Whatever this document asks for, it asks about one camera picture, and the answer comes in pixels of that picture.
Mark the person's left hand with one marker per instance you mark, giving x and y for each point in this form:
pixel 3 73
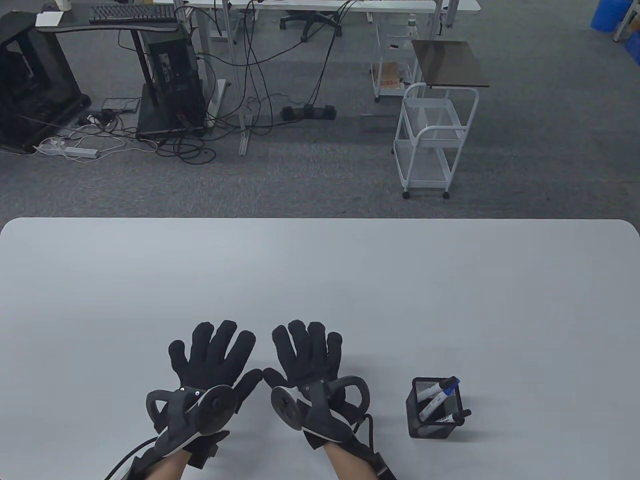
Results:
pixel 215 357

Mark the person's right hand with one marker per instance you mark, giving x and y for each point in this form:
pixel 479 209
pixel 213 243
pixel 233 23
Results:
pixel 307 355

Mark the black cap white marker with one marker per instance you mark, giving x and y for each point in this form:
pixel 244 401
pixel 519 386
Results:
pixel 462 415
pixel 435 406

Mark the black mesh pen holder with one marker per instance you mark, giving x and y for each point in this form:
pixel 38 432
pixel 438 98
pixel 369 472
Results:
pixel 425 430

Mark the blue cap white marker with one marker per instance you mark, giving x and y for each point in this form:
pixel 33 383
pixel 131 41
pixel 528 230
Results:
pixel 450 383

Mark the person's left forearm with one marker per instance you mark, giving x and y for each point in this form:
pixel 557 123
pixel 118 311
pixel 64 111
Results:
pixel 167 467

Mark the person's right forearm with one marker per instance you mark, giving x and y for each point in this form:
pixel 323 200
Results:
pixel 345 465

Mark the black round tracking controller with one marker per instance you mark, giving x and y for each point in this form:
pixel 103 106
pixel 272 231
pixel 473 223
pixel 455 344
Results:
pixel 320 415
pixel 215 410

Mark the black floor power strip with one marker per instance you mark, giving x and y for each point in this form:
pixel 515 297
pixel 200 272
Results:
pixel 307 113

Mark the white power strip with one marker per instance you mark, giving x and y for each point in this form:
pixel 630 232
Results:
pixel 80 151

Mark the black computer tower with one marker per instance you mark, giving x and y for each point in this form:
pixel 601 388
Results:
pixel 172 75

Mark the brown cardboard box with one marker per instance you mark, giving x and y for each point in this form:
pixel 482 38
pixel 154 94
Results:
pixel 390 74

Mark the brown top side table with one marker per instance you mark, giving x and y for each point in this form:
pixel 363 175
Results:
pixel 450 62

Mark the black office chair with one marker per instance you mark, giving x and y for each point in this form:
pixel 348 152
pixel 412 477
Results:
pixel 310 20

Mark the clear plastic bottle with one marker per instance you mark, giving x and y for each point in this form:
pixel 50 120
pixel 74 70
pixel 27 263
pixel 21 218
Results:
pixel 412 27

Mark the black keyboard desk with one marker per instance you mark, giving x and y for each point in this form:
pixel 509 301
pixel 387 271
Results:
pixel 100 27

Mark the long white desk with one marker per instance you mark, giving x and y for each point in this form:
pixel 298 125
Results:
pixel 325 4

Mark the black keyboard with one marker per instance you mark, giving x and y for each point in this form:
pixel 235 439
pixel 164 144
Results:
pixel 132 12

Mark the white flat box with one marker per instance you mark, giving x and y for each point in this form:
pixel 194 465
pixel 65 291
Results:
pixel 49 19

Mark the white paper cup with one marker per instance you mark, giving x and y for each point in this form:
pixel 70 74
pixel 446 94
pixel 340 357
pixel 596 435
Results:
pixel 64 4

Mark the blue storage bin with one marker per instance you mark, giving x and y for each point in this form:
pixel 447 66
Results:
pixel 607 15
pixel 634 50

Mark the aluminium frame post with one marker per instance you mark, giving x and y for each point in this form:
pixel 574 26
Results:
pixel 625 25
pixel 449 12
pixel 233 65

